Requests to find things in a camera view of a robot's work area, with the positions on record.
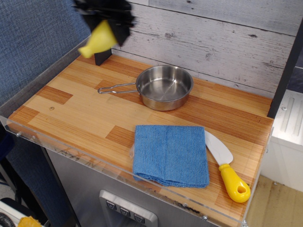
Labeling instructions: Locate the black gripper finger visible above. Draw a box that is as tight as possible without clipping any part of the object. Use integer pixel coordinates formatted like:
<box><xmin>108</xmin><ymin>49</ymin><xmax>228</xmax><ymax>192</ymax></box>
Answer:
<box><xmin>108</xmin><ymin>20</ymin><xmax>130</xmax><ymax>46</ymax></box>

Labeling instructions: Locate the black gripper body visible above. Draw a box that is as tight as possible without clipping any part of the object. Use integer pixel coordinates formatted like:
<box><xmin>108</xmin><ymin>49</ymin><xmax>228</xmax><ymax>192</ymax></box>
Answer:
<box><xmin>73</xmin><ymin>0</ymin><xmax>134</xmax><ymax>26</ymax></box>

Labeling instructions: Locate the yellow plastic banana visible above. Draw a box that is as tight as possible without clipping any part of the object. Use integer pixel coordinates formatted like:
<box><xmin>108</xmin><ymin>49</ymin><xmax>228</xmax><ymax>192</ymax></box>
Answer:
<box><xmin>78</xmin><ymin>20</ymin><xmax>118</xmax><ymax>58</ymax></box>

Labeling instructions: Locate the stainless steel pan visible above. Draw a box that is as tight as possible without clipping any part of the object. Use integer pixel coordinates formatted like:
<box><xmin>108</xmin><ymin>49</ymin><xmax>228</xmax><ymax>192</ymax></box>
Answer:
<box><xmin>98</xmin><ymin>65</ymin><xmax>194</xmax><ymax>112</ymax></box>

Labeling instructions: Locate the blue microfiber cloth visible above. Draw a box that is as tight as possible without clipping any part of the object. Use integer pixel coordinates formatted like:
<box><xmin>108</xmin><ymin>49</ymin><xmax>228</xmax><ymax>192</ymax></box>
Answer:
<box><xmin>133</xmin><ymin>125</ymin><xmax>210</xmax><ymax>188</ymax></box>

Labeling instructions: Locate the clear acrylic table guard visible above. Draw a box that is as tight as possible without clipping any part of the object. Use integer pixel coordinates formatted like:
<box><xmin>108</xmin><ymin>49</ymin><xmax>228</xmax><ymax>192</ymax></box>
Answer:
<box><xmin>0</xmin><ymin>114</ymin><xmax>275</xmax><ymax>227</ymax></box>

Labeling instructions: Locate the grey button panel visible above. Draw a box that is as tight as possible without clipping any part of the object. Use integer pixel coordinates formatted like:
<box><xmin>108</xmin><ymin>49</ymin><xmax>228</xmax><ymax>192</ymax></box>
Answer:
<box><xmin>99</xmin><ymin>190</ymin><xmax>158</xmax><ymax>227</ymax></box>

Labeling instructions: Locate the white aluminium side block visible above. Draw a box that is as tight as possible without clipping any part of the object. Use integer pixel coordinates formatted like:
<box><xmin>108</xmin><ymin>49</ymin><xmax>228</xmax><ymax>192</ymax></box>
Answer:
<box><xmin>272</xmin><ymin>90</ymin><xmax>303</xmax><ymax>146</ymax></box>

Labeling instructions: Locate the black left post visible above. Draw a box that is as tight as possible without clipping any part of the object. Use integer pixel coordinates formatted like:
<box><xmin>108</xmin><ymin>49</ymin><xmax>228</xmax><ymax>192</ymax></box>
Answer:
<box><xmin>86</xmin><ymin>14</ymin><xmax>113</xmax><ymax>66</ymax></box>

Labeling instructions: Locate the black post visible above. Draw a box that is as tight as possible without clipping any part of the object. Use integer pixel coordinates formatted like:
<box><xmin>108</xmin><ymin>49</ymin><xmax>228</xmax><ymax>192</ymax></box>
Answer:
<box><xmin>86</xmin><ymin>14</ymin><xmax>113</xmax><ymax>66</ymax></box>
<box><xmin>267</xmin><ymin>0</ymin><xmax>303</xmax><ymax>118</ymax></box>

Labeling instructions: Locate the black right post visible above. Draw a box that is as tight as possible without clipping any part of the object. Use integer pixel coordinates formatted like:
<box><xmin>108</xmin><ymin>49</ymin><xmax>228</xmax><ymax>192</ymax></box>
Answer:
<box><xmin>267</xmin><ymin>0</ymin><xmax>303</xmax><ymax>118</ymax></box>

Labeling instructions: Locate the yellow handled white spatula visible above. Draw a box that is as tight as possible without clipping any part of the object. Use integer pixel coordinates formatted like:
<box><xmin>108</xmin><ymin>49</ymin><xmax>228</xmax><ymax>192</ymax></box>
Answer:
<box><xmin>205</xmin><ymin>131</ymin><xmax>251</xmax><ymax>203</ymax></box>

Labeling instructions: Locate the black and yellow cable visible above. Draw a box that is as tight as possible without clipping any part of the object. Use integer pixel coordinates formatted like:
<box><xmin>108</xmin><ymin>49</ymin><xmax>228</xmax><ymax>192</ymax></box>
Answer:
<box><xmin>0</xmin><ymin>212</ymin><xmax>42</xmax><ymax>227</ymax></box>

